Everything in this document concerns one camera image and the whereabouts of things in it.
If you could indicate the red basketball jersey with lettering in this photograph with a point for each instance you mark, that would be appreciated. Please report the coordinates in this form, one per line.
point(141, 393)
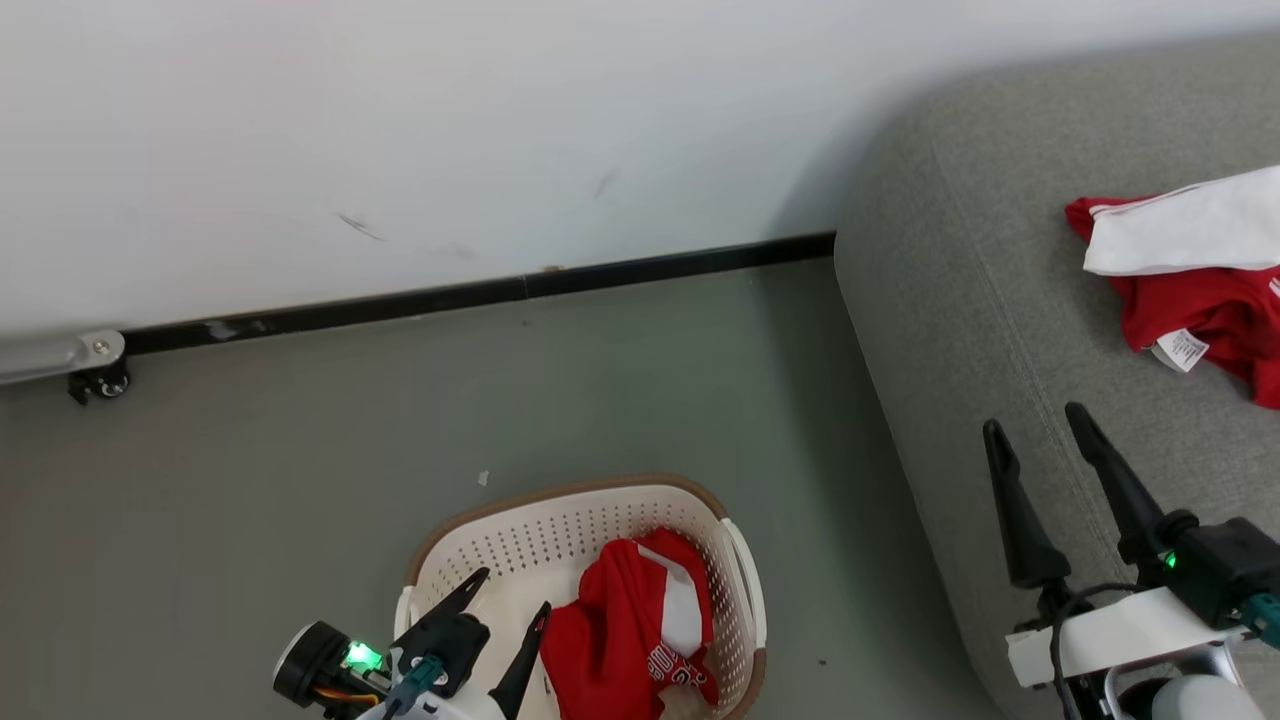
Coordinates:
point(610, 620)

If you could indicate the red and white garment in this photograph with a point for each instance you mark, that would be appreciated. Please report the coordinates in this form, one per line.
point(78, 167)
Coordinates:
point(1200, 300)

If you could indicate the cream perforated laundry basket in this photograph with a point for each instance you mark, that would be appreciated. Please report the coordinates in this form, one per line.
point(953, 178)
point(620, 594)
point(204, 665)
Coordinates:
point(520, 540)

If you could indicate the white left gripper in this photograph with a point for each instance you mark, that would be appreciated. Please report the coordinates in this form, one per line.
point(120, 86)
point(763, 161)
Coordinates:
point(440, 712)

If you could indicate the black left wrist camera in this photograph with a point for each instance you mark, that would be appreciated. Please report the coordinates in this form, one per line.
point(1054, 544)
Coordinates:
point(450, 640)

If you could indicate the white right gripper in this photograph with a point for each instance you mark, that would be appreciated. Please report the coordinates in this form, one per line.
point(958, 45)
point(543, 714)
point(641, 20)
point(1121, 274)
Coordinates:
point(1120, 630)

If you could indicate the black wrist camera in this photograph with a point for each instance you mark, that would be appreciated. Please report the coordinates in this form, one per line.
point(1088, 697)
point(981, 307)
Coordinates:
point(450, 640)
point(1225, 565)

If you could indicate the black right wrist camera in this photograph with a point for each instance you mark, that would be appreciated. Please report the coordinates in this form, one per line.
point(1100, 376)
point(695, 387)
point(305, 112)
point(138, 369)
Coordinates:
point(1225, 565)

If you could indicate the grey fabric sofa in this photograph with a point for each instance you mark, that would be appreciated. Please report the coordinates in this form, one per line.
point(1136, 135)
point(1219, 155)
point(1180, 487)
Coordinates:
point(1000, 300)

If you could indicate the silver metal frame bar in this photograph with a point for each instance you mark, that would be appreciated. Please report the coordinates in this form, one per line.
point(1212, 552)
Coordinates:
point(50, 355)

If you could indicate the black castor wheel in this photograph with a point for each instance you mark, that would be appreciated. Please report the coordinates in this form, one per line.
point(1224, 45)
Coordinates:
point(105, 385)

